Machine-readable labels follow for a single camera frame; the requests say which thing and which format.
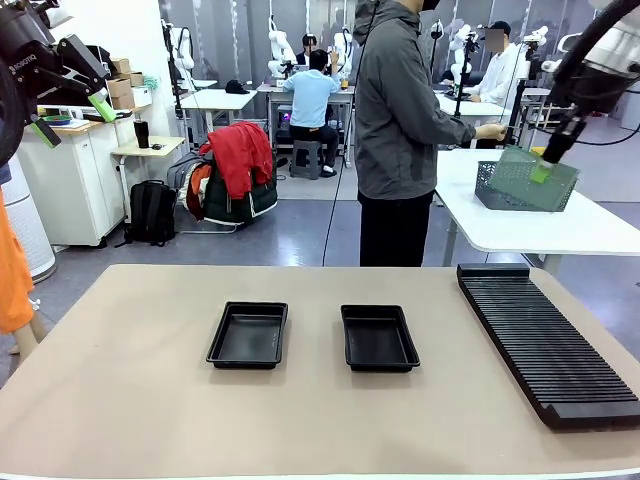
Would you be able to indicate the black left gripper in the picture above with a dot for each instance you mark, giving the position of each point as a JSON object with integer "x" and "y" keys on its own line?
{"x": 30, "y": 55}

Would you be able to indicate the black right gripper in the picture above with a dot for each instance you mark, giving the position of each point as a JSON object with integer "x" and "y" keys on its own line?
{"x": 605, "y": 87}

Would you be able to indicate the green circuit board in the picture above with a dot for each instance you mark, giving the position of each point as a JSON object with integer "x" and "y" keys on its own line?
{"x": 520, "y": 172}

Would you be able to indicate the black ESD tray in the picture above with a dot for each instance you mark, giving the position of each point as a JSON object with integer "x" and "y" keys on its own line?
{"x": 378, "y": 340}
{"x": 247, "y": 337}

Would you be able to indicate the grey-sleeved right forearm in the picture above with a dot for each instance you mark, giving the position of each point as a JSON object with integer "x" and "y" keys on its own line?
{"x": 450, "y": 132}

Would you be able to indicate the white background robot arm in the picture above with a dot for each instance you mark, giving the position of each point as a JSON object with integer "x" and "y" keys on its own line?
{"x": 280, "y": 50}
{"x": 462, "y": 45}
{"x": 182, "y": 55}

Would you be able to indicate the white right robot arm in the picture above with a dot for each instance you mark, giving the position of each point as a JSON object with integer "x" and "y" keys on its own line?
{"x": 617, "y": 35}

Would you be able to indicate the person's right hand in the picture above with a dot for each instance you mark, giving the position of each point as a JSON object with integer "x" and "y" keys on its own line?
{"x": 491, "y": 131}

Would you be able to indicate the black computer monitor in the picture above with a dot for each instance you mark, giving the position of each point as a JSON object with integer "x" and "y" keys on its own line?
{"x": 70, "y": 97}

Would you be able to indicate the green bowl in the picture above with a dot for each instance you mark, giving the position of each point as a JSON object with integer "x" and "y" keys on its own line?
{"x": 56, "y": 120}

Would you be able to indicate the wooden storage shelf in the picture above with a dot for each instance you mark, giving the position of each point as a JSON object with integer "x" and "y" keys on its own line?
{"x": 550, "y": 112}

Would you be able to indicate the stack of cardboard boxes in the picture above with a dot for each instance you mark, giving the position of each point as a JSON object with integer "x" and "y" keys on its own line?
{"x": 120, "y": 87}

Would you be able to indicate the black tumbler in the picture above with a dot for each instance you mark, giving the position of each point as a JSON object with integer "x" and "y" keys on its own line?
{"x": 142, "y": 134}

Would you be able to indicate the grey plastic mesh basket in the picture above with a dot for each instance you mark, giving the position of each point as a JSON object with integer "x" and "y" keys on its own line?
{"x": 482, "y": 187}

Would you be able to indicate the white cabinet with wooden top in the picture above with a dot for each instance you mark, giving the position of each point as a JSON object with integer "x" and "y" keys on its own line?
{"x": 75, "y": 190}

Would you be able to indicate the person in white coat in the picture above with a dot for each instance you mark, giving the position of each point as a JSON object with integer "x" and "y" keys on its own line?
{"x": 497, "y": 75}

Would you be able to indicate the large white table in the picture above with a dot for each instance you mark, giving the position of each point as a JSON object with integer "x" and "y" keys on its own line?
{"x": 525, "y": 230}

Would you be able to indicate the small wooden side table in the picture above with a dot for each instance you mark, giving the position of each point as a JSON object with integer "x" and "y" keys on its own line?
{"x": 150, "y": 147}

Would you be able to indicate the white perforated cylinder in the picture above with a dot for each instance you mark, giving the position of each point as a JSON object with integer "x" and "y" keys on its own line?
{"x": 35, "y": 235}

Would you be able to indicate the black backpack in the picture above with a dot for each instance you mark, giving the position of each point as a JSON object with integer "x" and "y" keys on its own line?
{"x": 152, "y": 215}

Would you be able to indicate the small white table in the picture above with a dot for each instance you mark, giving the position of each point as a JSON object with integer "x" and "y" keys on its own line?
{"x": 217, "y": 100}

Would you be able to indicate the person in grey jacket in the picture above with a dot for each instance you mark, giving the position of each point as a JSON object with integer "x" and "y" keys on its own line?
{"x": 395, "y": 125}

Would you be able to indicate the black cap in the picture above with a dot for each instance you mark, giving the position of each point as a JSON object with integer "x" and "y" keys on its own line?
{"x": 236, "y": 88}

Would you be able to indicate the red jacket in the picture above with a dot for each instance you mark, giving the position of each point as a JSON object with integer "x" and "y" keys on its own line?
{"x": 240, "y": 155}

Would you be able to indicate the person in orange shorts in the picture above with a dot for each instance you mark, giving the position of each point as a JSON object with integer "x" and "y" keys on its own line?
{"x": 12, "y": 280}

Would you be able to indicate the black slotted board rack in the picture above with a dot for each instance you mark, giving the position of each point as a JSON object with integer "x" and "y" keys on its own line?
{"x": 545, "y": 345}

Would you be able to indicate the grey metal desk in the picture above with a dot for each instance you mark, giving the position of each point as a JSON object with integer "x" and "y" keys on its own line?
{"x": 272, "y": 97}

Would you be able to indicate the dark jacket with white trim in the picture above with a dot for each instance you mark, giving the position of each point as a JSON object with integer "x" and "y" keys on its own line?
{"x": 255, "y": 200}

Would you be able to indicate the seated person in blue shirt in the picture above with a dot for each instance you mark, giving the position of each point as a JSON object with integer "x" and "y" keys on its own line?
{"x": 310, "y": 100}

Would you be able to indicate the grey plastic stool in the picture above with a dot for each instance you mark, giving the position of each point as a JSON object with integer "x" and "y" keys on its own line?
{"x": 306, "y": 160}

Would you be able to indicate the black camera tripod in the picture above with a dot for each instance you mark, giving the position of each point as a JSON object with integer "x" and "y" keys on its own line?
{"x": 520, "y": 110}

